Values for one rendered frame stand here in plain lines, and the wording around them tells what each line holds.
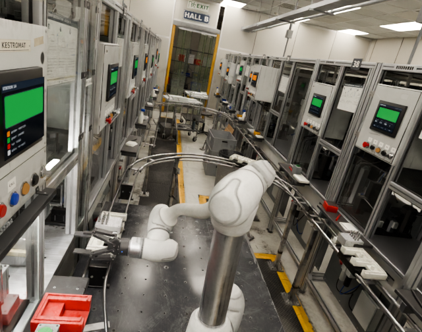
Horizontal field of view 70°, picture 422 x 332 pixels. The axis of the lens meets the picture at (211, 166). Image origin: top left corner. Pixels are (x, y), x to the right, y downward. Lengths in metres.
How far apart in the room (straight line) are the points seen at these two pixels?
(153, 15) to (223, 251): 8.78
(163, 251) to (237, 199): 0.60
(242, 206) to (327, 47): 9.77
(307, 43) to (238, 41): 2.12
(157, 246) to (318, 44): 9.45
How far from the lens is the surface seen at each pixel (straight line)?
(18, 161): 0.89
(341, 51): 10.70
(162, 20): 9.44
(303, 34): 10.16
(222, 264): 1.01
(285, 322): 2.75
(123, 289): 1.69
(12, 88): 0.77
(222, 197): 0.85
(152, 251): 1.36
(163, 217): 1.42
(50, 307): 1.25
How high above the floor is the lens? 1.84
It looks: 19 degrees down
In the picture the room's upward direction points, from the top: 12 degrees clockwise
